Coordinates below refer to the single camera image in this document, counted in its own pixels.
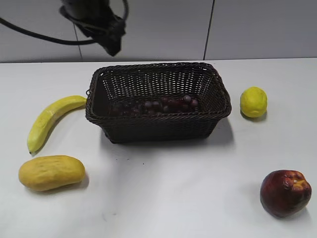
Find dark red apple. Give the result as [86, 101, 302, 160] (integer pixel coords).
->
[260, 170, 312, 218]

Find black woven wicker basket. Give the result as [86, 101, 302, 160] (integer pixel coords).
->
[86, 62, 232, 143]

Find purple grape bunch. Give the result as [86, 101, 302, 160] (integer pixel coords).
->
[108, 95, 199, 116]

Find yellow mango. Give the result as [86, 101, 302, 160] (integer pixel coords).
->
[18, 155, 86, 191]

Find yellow lemon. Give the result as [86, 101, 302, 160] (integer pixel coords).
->
[240, 87, 267, 118]

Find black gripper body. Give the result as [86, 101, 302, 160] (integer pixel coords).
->
[59, 0, 126, 57]

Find yellow banana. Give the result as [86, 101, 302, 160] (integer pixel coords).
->
[27, 95, 87, 154]

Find black cable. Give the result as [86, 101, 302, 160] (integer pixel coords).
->
[0, 0, 130, 46]

